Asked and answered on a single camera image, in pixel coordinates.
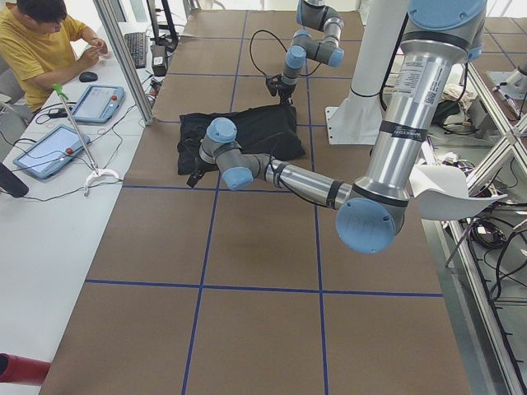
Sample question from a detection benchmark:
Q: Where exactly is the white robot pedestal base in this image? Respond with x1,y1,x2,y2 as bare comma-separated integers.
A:
324,0,408,146

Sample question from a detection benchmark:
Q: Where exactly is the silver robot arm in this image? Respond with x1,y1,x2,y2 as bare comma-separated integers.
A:
266,0,344,105
187,1,487,253

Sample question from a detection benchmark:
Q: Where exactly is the far blue teach pendant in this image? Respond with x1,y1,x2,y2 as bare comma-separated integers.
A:
72,84,124,124

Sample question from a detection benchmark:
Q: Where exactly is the aluminium frame post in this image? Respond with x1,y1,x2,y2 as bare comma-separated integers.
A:
93,0,154,126

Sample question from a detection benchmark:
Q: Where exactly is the black printed t-shirt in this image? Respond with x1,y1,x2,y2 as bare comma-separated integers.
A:
177,105,305,175

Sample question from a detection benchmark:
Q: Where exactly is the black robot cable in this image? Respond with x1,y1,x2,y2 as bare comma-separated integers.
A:
249,29,289,79

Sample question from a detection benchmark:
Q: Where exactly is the black computer mouse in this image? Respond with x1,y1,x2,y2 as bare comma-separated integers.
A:
78,72,98,83

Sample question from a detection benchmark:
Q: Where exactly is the blue teach pendant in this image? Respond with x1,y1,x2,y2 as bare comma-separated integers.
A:
72,84,124,124
12,125,84,179

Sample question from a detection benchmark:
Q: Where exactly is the near blue teach pendant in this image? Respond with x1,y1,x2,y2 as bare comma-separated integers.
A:
12,125,84,179

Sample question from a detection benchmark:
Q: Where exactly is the white curved sheet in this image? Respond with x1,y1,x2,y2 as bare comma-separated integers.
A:
409,165,507,221

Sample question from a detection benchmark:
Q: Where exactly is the person in yellow shirt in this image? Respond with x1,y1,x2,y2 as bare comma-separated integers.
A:
1,0,108,113

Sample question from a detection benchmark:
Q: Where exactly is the black keyboard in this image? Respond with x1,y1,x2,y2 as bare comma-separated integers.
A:
124,32,147,69

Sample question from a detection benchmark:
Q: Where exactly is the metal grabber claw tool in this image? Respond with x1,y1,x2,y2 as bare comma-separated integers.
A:
52,84,120,198

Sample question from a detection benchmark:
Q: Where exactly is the red cylinder object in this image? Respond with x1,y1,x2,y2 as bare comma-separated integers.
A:
1,353,51,386

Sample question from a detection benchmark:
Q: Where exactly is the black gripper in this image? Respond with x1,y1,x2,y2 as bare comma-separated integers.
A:
186,157,218,188
265,74,296,105

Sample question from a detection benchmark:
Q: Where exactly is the brown paper table cover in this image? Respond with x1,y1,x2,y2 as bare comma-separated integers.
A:
41,11,470,394

